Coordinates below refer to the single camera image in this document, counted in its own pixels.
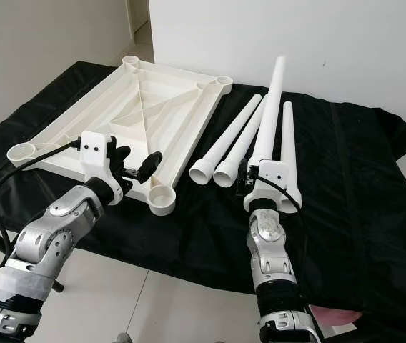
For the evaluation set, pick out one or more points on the white plastic table leg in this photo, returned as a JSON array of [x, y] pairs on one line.
[[228, 136], [287, 136], [242, 143], [271, 114]]

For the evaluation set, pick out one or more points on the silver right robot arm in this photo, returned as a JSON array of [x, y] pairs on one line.
[[271, 250]]

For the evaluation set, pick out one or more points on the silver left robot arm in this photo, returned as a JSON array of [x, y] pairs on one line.
[[53, 236]]

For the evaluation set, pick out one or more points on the black table cloth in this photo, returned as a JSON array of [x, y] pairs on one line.
[[360, 200]]

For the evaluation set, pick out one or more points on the pink stool seat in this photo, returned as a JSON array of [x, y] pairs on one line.
[[335, 316]]

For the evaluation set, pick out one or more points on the grey left robot foot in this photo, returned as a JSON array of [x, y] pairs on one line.
[[123, 338]]

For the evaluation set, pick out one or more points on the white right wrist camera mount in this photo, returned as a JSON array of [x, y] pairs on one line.
[[278, 175]]

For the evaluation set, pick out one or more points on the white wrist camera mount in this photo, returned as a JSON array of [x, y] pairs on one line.
[[96, 153], [278, 175]]

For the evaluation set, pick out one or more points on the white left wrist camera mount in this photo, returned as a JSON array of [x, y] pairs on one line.
[[96, 153]]

